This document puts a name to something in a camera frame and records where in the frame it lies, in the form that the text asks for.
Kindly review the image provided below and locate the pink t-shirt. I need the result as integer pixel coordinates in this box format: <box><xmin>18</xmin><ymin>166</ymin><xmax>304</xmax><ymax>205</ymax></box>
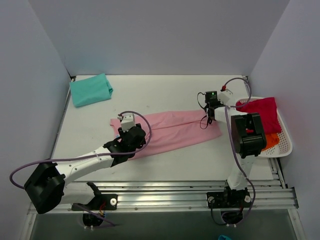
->
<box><xmin>110</xmin><ymin>109</ymin><xmax>223</xmax><ymax>162</ymax></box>

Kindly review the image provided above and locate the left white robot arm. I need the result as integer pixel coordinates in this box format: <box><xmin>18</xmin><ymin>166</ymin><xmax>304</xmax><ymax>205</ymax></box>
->
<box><xmin>24</xmin><ymin>123</ymin><xmax>146</xmax><ymax>214</ymax></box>

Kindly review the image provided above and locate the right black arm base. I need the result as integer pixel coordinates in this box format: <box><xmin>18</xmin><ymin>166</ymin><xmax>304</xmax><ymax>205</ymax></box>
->
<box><xmin>206</xmin><ymin>183</ymin><xmax>253</xmax><ymax>227</ymax></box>

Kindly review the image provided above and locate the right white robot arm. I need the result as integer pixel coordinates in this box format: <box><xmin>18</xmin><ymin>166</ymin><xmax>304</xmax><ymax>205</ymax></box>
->
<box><xmin>203</xmin><ymin>90</ymin><xmax>267</xmax><ymax>207</ymax></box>

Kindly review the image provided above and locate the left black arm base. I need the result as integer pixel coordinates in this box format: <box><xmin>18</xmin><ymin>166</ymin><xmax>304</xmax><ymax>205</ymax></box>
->
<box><xmin>71</xmin><ymin>182</ymin><xmax>118</xmax><ymax>230</ymax></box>

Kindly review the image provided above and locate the red t-shirt in basket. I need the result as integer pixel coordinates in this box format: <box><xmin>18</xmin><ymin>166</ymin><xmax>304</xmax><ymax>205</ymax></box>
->
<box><xmin>237</xmin><ymin>97</ymin><xmax>282</xmax><ymax>134</ymax></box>

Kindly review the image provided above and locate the folded teal t-shirt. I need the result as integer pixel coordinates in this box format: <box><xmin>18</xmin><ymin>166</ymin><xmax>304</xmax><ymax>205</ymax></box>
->
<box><xmin>69</xmin><ymin>73</ymin><xmax>114</xmax><ymax>108</ymax></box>

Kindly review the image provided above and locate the orange t-shirt in basket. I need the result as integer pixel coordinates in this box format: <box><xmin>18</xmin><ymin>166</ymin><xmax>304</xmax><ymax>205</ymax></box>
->
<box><xmin>263</xmin><ymin>133</ymin><xmax>280</xmax><ymax>151</ymax></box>

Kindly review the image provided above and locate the white perforated plastic basket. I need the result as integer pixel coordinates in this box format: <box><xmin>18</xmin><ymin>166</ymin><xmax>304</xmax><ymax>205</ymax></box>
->
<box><xmin>236</xmin><ymin>97</ymin><xmax>293</xmax><ymax>158</ymax></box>

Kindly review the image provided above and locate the teal object at bottom edge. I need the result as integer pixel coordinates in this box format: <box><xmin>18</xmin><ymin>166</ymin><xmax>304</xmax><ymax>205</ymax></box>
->
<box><xmin>218</xmin><ymin>234</ymin><xmax>231</xmax><ymax>240</ymax></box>

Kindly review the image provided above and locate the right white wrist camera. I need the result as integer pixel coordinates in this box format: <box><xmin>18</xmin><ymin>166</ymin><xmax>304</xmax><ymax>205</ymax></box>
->
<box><xmin>217</xmin><ymin>89</ymin><xmax>233</xmax><ymax>105</ymax></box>

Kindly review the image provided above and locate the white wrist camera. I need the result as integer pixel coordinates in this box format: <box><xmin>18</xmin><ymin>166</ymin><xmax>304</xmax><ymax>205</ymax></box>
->
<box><xmin>117</xmin><ymin>112</ymin><xmax>136</xmax><ymax>132</ymax></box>
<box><xmin>217</xmin><ymin>89</ymin><xmax>233</xmax><ymax>105</ymax></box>

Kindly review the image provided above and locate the black loop cable right gripper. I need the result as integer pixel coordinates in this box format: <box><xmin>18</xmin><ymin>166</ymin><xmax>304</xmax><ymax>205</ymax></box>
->
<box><xmin>196</xmin><ymin>91</ymin><xmax>213</xmax><ymax>130</ymax></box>

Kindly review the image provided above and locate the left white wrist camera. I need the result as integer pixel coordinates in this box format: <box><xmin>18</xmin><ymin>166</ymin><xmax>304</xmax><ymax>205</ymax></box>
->
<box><xmin>117</xmin><ymin>112</ymin><xmax>136</xmax><ymax>132</ymax></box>

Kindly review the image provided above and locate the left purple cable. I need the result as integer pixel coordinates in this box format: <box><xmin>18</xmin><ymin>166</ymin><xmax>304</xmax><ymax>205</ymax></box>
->
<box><xmin>9</xmin><ymin>110</ymin><xmax>153</xmax><ymax>229</ymax></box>

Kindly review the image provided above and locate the purple cable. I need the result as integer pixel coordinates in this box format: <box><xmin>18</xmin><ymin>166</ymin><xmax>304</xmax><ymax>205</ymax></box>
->
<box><xmin>9</xmin><ymin>110</ymin><xmax>153</xmax><ymax>229</ymax></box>
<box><xmin>221</xmin><ymin>77</ymin><xmax>256</xmax><ymax>226</ymax></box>

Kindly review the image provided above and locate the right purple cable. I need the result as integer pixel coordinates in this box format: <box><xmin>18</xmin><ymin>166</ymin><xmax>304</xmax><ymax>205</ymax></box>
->
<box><xmin>221</xmin><ymin>77</ymin><xmax>256</xmax><ymax>226</ymax></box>

